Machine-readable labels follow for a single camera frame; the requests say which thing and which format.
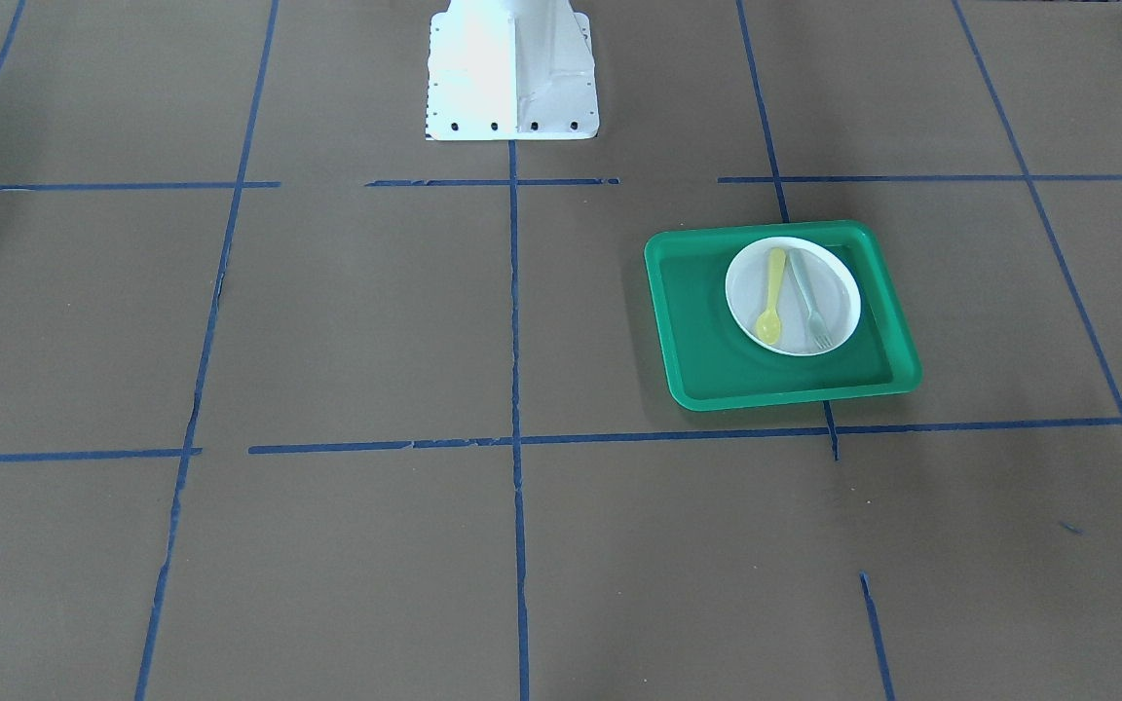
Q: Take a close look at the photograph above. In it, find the green plastic tray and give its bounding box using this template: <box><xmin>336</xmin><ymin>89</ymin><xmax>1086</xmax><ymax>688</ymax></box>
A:
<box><xmin>645</xmin><ymin>219</ymin><xmax>922</xmax><ymax>412</ymax></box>

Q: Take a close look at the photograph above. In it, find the pale green plastic fork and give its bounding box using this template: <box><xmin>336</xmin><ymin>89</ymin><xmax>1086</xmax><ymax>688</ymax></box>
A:
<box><xmin>787</xmin><ymin>248</ymin><xmax>833</xmax><ymax>351</ymax></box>

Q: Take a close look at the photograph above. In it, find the white round plate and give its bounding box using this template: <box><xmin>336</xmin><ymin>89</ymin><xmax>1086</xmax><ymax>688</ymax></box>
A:
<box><xmin>725</xmin><ymin>237</ymin><xmax>861</xmax><ymax>356</ymax></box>

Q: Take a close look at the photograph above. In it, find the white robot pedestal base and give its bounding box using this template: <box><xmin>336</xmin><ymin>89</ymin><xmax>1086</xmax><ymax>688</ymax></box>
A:
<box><xmin>425</xmin><ymin>1</ymin><xmax>601</xmax><ymax>141</ymax></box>

